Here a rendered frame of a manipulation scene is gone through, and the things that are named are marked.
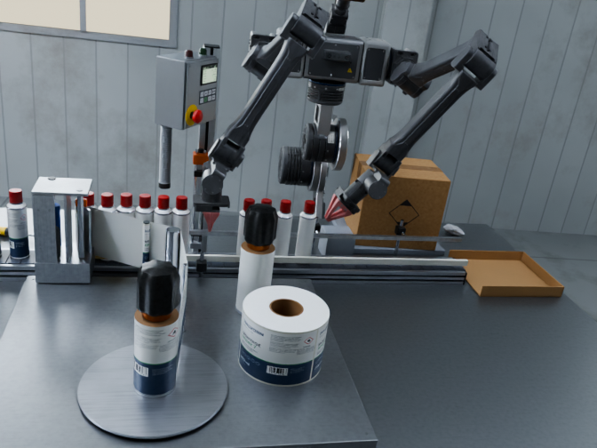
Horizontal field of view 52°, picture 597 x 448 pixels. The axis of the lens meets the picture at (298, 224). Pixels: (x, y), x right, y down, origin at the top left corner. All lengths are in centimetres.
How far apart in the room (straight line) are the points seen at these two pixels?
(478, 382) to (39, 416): 103
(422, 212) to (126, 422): 130
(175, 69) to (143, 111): 261
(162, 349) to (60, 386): 25
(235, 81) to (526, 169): 229
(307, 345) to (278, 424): 18
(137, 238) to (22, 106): 284
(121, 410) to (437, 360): 83
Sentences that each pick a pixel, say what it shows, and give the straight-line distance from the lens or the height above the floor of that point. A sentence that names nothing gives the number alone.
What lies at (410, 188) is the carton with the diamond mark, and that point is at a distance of 213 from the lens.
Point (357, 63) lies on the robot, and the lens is 221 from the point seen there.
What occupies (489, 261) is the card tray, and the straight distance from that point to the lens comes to 233.
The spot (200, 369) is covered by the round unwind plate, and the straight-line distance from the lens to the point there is 142.
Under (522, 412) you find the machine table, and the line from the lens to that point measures 162.
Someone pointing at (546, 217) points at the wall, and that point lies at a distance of 520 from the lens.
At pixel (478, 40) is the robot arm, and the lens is 180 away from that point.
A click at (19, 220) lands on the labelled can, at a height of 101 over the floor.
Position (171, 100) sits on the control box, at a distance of 173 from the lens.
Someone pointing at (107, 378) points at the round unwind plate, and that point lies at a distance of 140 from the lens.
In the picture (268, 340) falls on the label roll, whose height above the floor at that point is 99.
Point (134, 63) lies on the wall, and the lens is 425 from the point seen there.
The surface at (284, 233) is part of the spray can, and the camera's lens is 185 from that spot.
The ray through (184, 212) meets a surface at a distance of 180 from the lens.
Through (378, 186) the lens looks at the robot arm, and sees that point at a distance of 178.
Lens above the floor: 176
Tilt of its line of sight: 23 degrees down
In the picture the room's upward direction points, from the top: 7 degrees clockwise
